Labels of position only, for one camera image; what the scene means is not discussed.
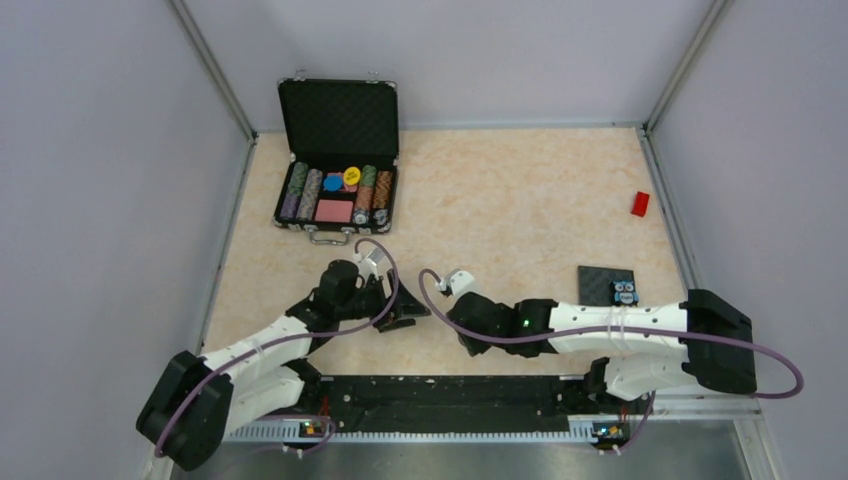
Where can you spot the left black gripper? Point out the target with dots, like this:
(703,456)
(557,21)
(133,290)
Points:
(405,305)

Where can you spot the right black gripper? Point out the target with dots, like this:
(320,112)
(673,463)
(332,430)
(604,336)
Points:
(474,345)

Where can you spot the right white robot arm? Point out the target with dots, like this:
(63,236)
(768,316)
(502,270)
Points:
(701,340)

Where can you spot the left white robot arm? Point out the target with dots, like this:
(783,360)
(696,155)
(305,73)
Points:
(265,351)

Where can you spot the dark grey building baseplate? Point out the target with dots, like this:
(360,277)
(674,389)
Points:
(594,284)

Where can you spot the pink playing card deck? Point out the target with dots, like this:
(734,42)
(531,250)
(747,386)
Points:
(334,211)

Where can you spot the blue round chip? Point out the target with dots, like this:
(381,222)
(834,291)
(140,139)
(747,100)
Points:
(333,182)

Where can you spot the yellow round chip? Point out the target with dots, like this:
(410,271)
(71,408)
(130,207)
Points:
(352,176)

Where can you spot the blue owl figure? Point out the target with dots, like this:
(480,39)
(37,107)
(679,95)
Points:
(624,293)

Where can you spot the black poker chip case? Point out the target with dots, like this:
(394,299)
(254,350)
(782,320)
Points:
(333,124)

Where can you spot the red building brick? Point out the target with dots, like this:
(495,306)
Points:
(640,205)

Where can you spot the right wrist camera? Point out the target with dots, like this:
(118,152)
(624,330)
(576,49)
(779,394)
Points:
(457,283)

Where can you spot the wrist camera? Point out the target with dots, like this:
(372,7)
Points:
(457,283)
(370,258)

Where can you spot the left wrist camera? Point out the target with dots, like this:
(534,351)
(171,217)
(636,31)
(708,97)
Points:
(370,258)

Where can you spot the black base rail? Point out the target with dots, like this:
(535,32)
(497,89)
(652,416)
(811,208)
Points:
(302,409)

